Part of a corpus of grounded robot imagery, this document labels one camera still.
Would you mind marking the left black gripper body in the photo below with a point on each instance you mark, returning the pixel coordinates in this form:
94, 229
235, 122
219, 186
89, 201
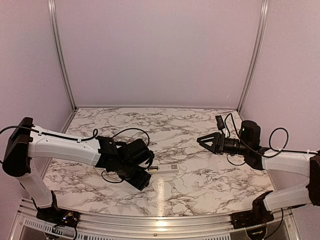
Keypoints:
138, 182

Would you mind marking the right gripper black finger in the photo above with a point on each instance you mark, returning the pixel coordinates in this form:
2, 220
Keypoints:
208, 147
207, 138

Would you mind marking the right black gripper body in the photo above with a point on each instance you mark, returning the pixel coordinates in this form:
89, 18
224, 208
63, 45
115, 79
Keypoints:
220, 149

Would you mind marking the white remote control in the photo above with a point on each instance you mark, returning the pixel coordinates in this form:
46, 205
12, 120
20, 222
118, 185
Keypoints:
165, 169

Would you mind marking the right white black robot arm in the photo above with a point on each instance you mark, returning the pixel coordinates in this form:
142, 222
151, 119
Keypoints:
264, 158

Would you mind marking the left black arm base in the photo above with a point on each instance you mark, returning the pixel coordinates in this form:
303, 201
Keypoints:
58, 216

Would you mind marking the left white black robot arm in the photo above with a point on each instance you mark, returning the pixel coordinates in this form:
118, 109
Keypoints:
29, 141

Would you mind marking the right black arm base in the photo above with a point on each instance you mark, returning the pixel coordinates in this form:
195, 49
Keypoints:
257, 215

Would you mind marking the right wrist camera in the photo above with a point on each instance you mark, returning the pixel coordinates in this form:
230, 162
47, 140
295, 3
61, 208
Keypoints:
220, 122

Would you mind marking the front aluminium rail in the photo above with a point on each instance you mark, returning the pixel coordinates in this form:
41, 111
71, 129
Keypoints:
98, 226

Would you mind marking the right aluminium frame post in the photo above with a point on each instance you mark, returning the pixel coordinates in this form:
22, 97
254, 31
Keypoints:
258, 42

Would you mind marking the aluminium frame post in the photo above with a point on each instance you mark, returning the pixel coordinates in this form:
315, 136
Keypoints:
52, 10
258, 42

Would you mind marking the left aluminium frame post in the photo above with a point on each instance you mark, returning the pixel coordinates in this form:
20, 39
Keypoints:
52, 10

